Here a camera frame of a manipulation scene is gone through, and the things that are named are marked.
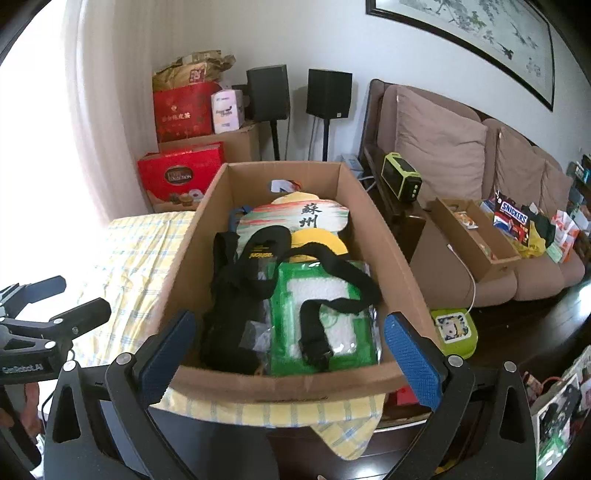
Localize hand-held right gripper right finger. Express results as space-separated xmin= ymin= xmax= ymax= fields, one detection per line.
xmin=384 ymin=312 xmax=539 ymax=480

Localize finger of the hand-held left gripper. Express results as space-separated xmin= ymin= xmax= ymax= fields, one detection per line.
xmin=0 ymin=275 xmax=68 ymax=319
xmin=0 ymin=298 xmax=112 ymax=352

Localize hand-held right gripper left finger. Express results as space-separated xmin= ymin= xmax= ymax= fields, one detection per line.
xmin=44 ymin=310 xmax=197 ymax=480

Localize green and white packet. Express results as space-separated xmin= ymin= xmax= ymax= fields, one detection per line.
xmin=270 ymin=261 xmax=379 ymax=377

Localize large brown cardboard box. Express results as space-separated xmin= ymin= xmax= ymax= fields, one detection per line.
xmin=159 ymin=161 xmax=439 ymax=402

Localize yellow and black insole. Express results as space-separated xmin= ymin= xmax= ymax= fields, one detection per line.
xmin=291 ymin=228 xmax=349 ymax=259

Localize person's left hand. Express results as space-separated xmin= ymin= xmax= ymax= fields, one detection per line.
xmin=25 ymin=382 xmax=43 ymax=439

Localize lime green cartoon case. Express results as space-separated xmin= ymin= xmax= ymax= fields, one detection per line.
xmin=430 ymin=307 xmax=479 ymax=358

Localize yellow blue checked tablecloth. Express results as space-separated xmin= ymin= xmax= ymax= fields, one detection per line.
xmin=76 ymin=210 xmax=384 ymax=462

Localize brown sofa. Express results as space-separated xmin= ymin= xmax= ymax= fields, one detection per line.
xmin=360 ymin=78 xmax=587 ymax=308

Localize shallow cardboard tray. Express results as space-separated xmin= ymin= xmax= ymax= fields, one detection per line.
xmin=431 ymin=198 xmax=522 ymax=282

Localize white printed shopping bag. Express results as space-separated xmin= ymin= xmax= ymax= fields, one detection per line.
xmin=531 ymin=346 xmax=591 ymax=480

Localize white sheer curtain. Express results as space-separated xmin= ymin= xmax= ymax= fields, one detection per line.
xmin=0 ymin=0 xmax=155 ymax=278

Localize yellow plastic bag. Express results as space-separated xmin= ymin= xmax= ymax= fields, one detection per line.
xmin=515 ymin=226 xmax=548 ymax=258

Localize brown chocolate bar bag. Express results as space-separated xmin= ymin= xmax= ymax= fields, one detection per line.
xmin=492 ymin=191 xmax=530 ymax=241

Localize red cookie gift box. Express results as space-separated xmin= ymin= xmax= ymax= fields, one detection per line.
xmin=137 ymin=142 xmax=225 ymax=206

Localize lime green black device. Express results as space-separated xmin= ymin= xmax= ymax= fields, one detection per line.
xmin=381 ymin=152 xmax=422 ymax=201

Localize white and orange packets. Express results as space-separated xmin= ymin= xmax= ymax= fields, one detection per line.
xmin=547 ymin=210 xmax=581 ymax=264

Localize white box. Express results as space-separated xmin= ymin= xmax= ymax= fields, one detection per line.
xmin=339 ymin=154 xmax=365 ymax=176

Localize large beige sofa cushion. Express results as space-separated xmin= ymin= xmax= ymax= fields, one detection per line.
xmin=394 ymin=85 xmax=488 ymax=201

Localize brown cardboard carton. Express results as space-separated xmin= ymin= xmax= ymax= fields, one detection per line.
xmin=159 ymin=122 xmax=262 ymax=163

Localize red Chinese tea box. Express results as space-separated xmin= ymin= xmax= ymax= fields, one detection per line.
xmin=152 ymin=82 xmax=222 ymax=143

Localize white tissue pack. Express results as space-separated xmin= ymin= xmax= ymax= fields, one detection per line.
xmin=211 ymin=89 xmax=245 ymax=134

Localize gold crumpled bag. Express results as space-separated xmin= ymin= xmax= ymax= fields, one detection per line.
xmin=152 ymin=52 xmax=236 ymax=90

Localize black loudspeaker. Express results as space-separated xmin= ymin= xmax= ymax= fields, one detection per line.
xmin=246 ymin=65 xmax=291 ymax=121
xmin=307 ymin=69 xmax=352 ymax=118

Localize white cable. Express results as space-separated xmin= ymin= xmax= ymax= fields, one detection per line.
xmin=445 ymin=244 xmax=477 ymax=315

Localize framed ink wall painting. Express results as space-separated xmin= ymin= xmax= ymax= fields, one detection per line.
xmin=366 ymin=0 xmax=555 ymax=112

